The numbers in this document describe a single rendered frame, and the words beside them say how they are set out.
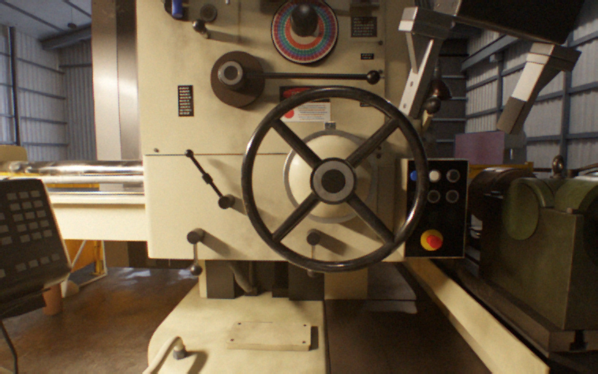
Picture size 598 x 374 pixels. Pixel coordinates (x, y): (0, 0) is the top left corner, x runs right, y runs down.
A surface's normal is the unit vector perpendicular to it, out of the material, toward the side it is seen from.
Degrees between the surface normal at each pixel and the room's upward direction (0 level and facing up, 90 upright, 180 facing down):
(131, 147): 90
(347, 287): 90
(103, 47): 90
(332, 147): 60
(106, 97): 90
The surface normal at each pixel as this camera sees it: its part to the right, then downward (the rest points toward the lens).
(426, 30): 0.10, 0.48
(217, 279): -0.05, 0.10
